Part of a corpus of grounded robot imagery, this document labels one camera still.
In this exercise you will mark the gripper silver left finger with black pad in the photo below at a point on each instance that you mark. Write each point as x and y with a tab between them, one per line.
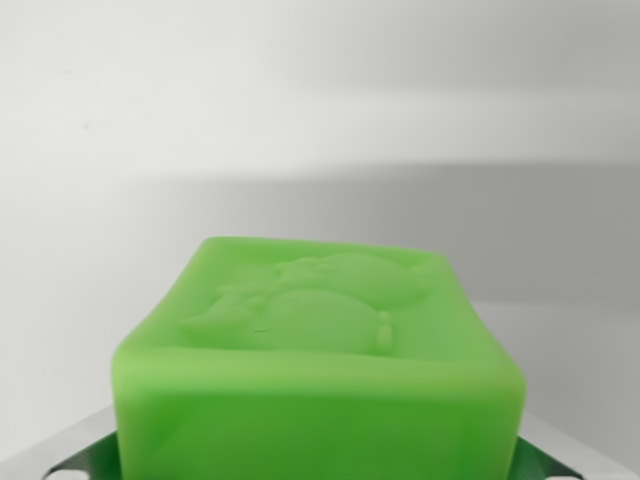
75	445

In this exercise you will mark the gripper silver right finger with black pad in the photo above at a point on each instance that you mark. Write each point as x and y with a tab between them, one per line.
560	450

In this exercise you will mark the green embossed cube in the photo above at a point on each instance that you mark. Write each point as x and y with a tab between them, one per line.
320	400

